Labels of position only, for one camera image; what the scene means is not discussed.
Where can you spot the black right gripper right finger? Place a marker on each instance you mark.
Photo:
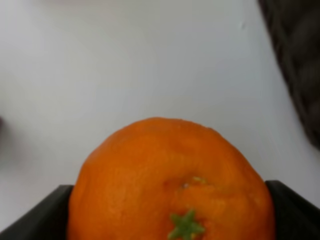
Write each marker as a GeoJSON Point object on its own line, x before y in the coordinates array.
{"type": "Point", "coordinates": [295, 217]}

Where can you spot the dark brown wicker basket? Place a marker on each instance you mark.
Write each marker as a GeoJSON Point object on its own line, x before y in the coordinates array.
{"type": "Point", "coordinates": [294, 30]}

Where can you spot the orange tangerine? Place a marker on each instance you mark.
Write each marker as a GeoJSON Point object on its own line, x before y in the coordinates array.
{"type": "Point", "coordinates": [169, 179]}

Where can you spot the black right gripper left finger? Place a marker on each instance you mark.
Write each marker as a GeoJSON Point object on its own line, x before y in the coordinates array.
{"type": "Point", "coordinates": [46, 221]}

